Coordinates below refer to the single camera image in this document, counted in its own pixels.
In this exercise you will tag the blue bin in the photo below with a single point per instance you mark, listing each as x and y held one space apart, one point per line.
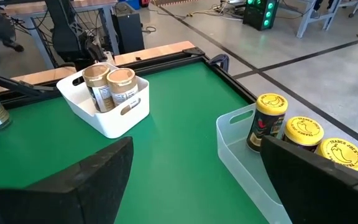
134 3

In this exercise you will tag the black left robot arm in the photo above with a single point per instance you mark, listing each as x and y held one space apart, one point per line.
62 31

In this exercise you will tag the black computer tower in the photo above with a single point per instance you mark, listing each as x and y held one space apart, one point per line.
129 31

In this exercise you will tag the green table mat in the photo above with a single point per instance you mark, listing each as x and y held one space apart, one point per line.
172 124

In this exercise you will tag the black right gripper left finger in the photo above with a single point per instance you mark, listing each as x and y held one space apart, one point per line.
57 196

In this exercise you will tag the yellow-lid dark spice jar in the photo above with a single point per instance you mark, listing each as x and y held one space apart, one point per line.
340 154
267 124
303 130

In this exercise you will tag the black diagonal frame strut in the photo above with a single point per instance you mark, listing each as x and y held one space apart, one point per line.
11 81

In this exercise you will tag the computer tower with green fans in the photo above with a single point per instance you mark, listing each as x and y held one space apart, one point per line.
256 15

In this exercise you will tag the white plastic bin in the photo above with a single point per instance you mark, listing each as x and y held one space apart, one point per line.
110 124

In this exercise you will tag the white desk frame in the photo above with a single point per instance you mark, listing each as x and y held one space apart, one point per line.
305 20

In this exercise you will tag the frosted translucent plastic bin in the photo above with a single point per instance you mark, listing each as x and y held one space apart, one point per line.
241 155

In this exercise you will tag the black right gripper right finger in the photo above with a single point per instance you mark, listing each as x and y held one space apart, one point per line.
322 199

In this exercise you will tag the wooden desk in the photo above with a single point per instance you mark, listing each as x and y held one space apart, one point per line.
20 8

